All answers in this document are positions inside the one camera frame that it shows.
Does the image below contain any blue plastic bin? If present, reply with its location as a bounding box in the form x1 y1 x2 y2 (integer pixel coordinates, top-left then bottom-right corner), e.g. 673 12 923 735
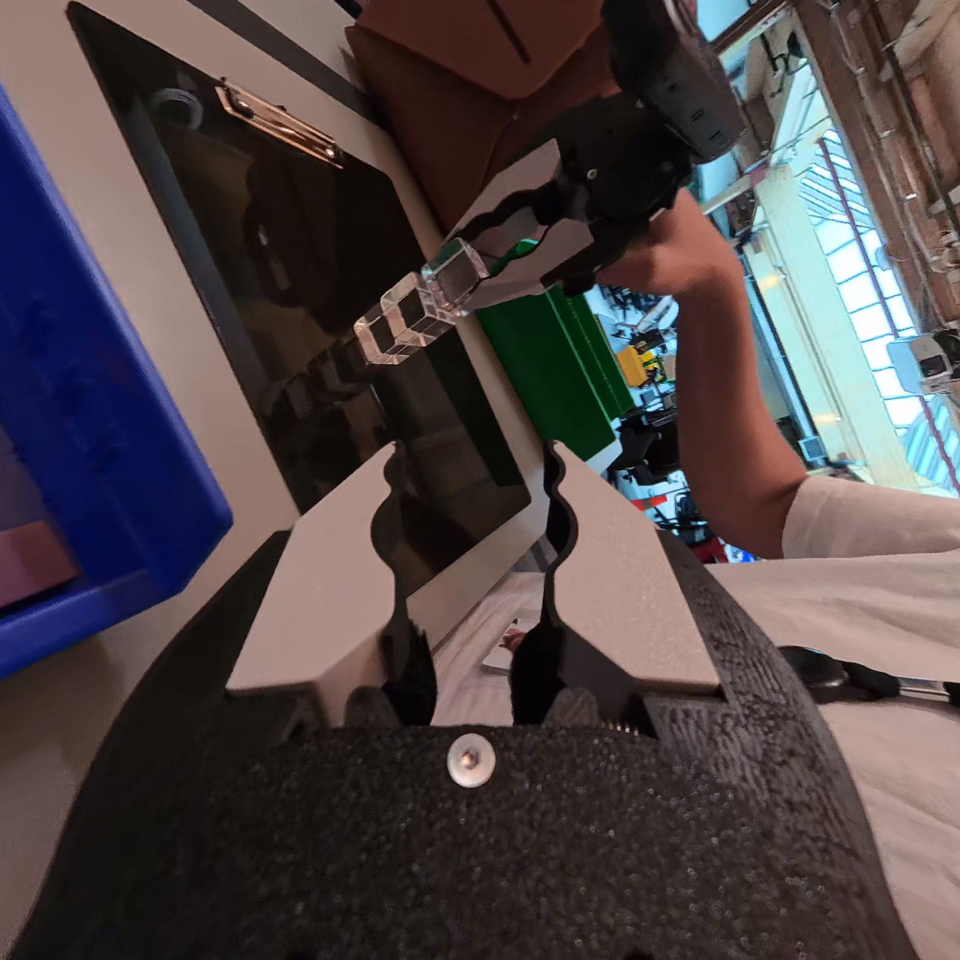
0 82 234 680

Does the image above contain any person's right hand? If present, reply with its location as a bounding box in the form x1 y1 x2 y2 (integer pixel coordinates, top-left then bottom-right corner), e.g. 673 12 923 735
600 187 745 301

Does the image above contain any white security camera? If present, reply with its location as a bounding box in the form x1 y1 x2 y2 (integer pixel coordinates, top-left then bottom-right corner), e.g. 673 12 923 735
885 330 960 396

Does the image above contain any person's right forearm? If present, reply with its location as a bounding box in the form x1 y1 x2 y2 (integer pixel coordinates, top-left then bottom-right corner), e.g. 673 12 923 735
671 264 820 561

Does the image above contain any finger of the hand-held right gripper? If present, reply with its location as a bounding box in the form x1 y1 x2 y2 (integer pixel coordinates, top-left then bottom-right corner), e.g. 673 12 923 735
465 219 601 310
441 138 571 243

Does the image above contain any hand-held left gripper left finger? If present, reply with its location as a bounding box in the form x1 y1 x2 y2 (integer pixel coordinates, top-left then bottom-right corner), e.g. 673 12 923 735
226 441 440 727

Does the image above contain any clear acrylic cube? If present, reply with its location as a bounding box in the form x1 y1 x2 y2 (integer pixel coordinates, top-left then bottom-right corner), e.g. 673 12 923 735
421 237 492 312
352 301 425 369
381 271 460 339

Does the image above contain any green plastic bin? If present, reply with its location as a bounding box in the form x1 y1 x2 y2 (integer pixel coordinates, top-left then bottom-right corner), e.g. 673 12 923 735
476 288 639 462

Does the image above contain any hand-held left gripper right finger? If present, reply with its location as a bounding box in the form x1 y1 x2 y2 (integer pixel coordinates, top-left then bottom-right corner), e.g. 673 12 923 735
510 439 727 727

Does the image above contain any black clipboard with metal clip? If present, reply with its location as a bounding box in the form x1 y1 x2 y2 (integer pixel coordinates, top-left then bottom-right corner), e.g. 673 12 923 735
66 1 534 601

